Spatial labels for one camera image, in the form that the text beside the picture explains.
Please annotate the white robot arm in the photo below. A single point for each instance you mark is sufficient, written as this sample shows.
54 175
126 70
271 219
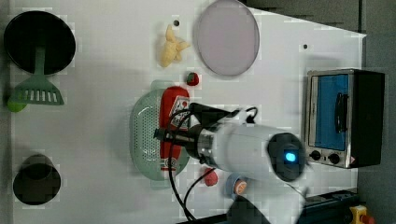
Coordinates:
272 161

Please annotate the orange toy in bowl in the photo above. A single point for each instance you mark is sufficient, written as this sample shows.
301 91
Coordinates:
239 186

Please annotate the black round bowl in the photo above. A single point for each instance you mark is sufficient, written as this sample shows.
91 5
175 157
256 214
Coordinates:
32 29

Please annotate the small red strawberry toy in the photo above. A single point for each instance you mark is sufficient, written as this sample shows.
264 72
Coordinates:
192 79

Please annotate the red ketchup bottle toy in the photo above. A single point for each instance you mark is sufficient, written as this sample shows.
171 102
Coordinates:
174 99

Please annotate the lime green toy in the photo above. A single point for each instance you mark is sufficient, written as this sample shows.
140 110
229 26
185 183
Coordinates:
14 106

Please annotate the pink round plate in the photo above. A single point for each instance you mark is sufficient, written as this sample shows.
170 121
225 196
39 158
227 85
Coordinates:
227 37

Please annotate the yellow red emergency button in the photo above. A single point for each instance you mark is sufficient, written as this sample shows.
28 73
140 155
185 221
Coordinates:
360 215

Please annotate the blue bowl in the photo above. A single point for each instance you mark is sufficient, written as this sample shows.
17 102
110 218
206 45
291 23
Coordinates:
228 187

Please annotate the black cylindrical cup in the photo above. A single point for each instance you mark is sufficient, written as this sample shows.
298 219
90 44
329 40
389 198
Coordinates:
38 181

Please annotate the yellow plush banana toy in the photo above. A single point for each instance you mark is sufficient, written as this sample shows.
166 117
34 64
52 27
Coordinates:
172 48

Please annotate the green oval strainer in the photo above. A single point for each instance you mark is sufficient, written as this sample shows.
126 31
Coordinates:
144 148

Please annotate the green spatula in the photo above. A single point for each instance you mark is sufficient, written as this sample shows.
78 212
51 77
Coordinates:
37 90

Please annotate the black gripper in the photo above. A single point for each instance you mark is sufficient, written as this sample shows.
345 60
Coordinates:
197 141

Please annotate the red tomato toy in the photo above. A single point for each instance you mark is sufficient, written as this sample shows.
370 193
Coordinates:
211 178

